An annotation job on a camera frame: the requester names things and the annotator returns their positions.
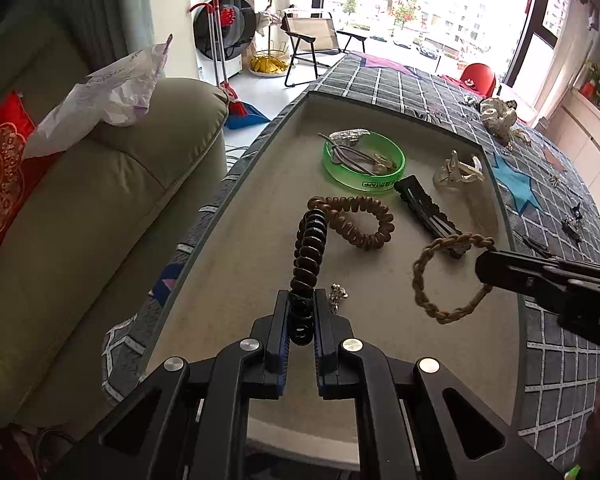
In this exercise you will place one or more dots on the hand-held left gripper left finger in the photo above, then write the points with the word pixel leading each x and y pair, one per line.
pixel 280 355

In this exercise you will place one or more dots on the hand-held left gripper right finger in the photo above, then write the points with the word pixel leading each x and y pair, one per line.
pixel 322 360

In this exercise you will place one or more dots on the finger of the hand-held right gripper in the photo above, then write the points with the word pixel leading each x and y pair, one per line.
pixel 515 275

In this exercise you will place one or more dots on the beige jewelry tray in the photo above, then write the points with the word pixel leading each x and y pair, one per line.
pixel 260 240

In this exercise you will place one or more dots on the black hairpin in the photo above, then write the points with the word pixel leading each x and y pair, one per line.
pixel 536 245

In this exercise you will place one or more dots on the small silver charm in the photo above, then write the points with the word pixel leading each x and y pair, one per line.
pixel 338 296

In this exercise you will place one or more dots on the small black hair clip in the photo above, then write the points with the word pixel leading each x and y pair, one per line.
pixel 572 222

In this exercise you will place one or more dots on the clear claw hair clip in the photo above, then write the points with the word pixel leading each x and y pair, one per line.
pixel 455 172

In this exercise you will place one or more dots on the beige cabinet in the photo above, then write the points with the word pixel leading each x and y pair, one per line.
pixel 580 150

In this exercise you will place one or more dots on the beige patterned scrunchie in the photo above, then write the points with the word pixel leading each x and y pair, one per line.
pixel 499 115

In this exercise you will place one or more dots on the gold hair clip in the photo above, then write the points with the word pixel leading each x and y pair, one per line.
pixel 382 164

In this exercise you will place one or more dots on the red plastic chair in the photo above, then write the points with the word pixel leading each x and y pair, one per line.
pixel 477 80

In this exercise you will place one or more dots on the potted plant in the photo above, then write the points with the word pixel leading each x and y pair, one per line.
pixel 597 82

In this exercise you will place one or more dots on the beige sofa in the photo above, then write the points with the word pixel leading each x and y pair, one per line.
pixel 105 235

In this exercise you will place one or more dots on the silver hair clip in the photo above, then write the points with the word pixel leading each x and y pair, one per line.
pixel 350 136

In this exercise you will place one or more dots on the red broom and dustpan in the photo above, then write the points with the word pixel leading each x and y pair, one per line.
pixel 252 119

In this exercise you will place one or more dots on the large window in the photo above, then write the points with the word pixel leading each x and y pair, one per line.
pixel 430 5

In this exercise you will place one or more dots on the yellow hangers pile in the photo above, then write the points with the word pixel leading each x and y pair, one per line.
pixel 267 64

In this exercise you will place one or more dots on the white washing machine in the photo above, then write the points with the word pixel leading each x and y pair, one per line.
pixel 230 66

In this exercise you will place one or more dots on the white plastic bag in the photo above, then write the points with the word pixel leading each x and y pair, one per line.
pixel 115 90

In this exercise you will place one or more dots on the beige folding chair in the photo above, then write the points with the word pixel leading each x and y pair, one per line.
pixel 307 27

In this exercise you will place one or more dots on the red embroidered cushion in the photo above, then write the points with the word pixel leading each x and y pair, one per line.
pixel 5 185

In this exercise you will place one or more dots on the grey curtain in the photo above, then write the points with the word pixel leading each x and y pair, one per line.
pixel 80 10

